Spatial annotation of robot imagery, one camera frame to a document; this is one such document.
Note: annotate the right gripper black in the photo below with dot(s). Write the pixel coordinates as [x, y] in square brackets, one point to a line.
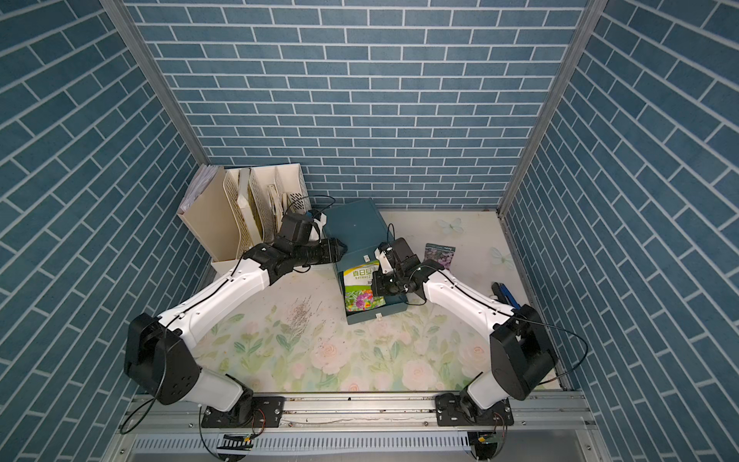
[377, 284]

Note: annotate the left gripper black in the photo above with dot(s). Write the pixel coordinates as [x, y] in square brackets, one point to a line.
[330, 250]

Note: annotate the teal drawer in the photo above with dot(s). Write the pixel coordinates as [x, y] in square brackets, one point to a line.
[394, 305]

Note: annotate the teal drawer cabinet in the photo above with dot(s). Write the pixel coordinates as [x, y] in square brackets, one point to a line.
[360, 227]

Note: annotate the green seed bag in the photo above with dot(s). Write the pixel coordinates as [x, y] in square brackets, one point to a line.
[358, 296]

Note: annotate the purple flower seed bag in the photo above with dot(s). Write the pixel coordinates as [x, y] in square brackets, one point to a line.
[440, 254]

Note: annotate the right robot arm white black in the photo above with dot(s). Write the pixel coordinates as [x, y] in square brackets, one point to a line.
[521, 352]

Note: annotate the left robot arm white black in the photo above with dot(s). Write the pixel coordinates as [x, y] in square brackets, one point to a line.
[158, 351]

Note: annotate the white book in rack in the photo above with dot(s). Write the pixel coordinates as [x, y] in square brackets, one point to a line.
[248, 208]

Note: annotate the white file organizer rack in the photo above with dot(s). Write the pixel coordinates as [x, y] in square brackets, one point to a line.
[258, 198]

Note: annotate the blue black tool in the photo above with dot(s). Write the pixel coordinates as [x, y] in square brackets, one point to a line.
[503, 295]

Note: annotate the beige folder with papers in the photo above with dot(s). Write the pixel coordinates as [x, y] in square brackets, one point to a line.
[206, 211]

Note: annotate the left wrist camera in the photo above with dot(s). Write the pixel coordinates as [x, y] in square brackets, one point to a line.
[298, 231]

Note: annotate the aluminium mounting rail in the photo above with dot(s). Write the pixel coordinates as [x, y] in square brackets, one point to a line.
[334, 412]

